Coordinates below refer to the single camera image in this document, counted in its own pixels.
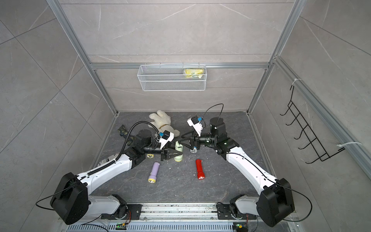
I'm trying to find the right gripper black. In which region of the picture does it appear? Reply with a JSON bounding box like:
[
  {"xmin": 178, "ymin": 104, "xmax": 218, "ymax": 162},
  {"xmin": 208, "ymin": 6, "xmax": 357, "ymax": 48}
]
[{"xmin": 179, "ymin": 130, "xmax": 217, "ymax": 151}]

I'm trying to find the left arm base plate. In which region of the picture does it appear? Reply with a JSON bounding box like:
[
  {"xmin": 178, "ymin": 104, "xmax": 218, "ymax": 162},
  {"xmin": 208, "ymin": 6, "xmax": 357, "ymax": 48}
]
[{"xmin": 101, "ymin": 204, "xmax": 143, "ymax": 220}]

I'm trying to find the white plush bear toy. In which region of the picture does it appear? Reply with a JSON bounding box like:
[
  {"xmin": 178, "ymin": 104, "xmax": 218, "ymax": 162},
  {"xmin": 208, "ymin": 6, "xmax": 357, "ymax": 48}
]
[{"xmin": 149, "ymin": 110, "xmax": 180, "ymax": 137}]

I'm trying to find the white wire wall basket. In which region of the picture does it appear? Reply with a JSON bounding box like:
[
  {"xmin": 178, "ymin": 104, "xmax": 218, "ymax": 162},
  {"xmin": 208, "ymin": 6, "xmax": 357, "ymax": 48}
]
[{"xmin": 137, "ymin": 64, "xmax": 207, "ymax": 91}]

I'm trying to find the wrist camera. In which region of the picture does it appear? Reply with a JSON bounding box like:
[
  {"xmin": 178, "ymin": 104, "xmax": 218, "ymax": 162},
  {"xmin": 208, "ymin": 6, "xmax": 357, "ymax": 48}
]
[
  {"xmin": 187, "ymin": 116, "xmax": 203, "ymax": 136},
  {"xmin": 158, "ymin": 130, "xmax": 174, "ymax": 149}
]

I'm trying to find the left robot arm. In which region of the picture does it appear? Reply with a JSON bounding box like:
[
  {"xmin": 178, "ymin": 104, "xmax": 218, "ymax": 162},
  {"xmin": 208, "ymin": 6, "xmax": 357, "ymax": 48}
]
[{"xmin": 48, "ymin": 122, "xmax": 182, "ymax": 225}]

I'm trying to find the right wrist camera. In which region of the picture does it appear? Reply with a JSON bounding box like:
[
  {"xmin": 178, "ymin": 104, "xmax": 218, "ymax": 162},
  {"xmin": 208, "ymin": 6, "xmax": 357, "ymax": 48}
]
[{"xmin": 187, "ymin": 116, "xmax": 203, "ymax": 136}]

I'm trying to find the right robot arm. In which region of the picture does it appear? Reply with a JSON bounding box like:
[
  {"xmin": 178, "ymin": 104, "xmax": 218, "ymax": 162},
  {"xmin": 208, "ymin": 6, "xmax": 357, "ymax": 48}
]
[{"xmin": 178, "ymin": 116, "xmax": 295, "ymax": 227}]

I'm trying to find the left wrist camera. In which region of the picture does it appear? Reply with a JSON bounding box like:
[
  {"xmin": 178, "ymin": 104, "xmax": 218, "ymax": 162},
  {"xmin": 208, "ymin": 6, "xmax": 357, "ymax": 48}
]
[{"xmin": 158, "ymin": 130, "xmax": 174, "ymax": 149}]

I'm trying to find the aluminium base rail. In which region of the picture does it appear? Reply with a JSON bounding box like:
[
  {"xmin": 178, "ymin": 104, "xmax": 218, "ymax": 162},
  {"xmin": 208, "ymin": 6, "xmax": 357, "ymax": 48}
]
[{"xmin": 54, "ymin": 203, "xmax": 303, "ymax": 232}]

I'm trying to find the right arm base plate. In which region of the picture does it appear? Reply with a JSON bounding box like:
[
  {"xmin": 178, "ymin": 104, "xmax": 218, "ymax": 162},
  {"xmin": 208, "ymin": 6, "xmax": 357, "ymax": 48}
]
[{"xmin": 216, "ymin": 203, "xmax": 257, "ymax": 220}]

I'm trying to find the white patterned toy car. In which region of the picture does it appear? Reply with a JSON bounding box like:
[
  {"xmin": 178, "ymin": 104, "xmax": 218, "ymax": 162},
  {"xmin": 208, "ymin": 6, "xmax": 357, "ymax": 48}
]
[{"xmin": 97, "ymin": 153, "xmax": 118, "ymax": 167}]

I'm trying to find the green flashlight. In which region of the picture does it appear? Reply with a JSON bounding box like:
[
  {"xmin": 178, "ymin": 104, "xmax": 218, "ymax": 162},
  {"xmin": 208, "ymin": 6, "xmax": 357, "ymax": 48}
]
[{"xmin": 174, "ymin": 141, "xmax": 183, "ymax": 162}]

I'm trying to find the black wire hook rack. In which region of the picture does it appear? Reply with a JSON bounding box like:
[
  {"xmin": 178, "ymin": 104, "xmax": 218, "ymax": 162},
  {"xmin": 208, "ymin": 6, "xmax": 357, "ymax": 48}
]
[{"xmin": 280, "ymin": 86, "xmax": 345, "ymax": 164}]

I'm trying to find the yellow sponge in basket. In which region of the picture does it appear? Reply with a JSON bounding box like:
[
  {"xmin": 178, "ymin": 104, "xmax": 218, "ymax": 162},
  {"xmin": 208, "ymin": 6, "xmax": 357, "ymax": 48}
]
[{"xmin": 183, "ymin": 68, "xmax": 205, "ymax": 79}]

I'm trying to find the red flashlight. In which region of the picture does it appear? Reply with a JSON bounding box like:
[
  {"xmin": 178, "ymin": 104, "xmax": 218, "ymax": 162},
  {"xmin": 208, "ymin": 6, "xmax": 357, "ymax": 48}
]
[{"xmin": 196, "ymin": 159, "xmax": 205, "ymax": 180}]

